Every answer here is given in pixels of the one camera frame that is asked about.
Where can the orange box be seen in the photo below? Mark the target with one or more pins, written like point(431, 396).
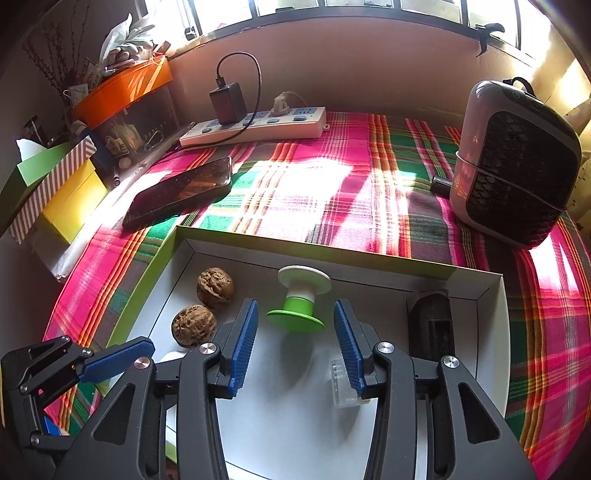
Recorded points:
point(124, 90)

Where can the black rectangular device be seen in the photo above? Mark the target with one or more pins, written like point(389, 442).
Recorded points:
point(431, 323)

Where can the white mushroom knob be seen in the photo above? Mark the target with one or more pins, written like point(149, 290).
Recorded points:
point(173, 357)

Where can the small dark object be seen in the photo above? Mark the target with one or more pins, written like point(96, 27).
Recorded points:
point(441, 184)

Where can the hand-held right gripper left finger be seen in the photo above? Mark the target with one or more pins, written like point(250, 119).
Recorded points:
point(244, 346)

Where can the plaid tablecloth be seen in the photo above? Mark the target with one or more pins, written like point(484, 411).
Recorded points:
point(323, 184)

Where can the green and white cardboard box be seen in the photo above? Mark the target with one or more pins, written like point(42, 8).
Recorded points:
point(286, 415)

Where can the black charger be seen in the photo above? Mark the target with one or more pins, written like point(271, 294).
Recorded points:
point(226, 104)

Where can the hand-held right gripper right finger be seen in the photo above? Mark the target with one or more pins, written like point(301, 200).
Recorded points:
point(348, 346)

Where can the white side shelf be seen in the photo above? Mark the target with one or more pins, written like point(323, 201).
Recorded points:
point(60, 258)

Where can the clear display case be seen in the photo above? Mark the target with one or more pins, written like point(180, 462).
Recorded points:
point(138, 124)

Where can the white power strip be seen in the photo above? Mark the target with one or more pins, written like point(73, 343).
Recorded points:
point(277, 129)

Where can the green and white spool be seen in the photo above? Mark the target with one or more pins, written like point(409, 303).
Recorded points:
point(298, 314)

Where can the white plug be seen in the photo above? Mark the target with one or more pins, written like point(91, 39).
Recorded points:
point(280, 106)

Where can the window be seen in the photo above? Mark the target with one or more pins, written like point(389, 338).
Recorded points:
point(369, 3)

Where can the small grey fan heater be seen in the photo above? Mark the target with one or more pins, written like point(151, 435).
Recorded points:
point(517, 170)

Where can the green tissue box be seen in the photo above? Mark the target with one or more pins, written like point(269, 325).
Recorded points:
point(37, 168)

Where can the brown walnut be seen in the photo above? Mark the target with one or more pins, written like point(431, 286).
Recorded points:
point(215, 288)
point(194, 325)

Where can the black smartphone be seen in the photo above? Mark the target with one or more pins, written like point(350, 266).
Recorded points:
point(180, 194)

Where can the white plastic bag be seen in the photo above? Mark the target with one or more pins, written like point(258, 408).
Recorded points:
point(124, 41)

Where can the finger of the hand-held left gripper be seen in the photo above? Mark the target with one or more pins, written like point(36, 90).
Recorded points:
point(51, 427)
point(115, 359)

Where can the small clear plastic piece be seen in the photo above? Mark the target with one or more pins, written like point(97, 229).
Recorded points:
point(344, 387)

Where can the yellow heart print curtain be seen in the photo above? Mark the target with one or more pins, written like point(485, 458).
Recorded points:
point(579, 87)

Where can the dried branches in vase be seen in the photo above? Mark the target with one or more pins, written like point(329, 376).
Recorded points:
point(60, 74)

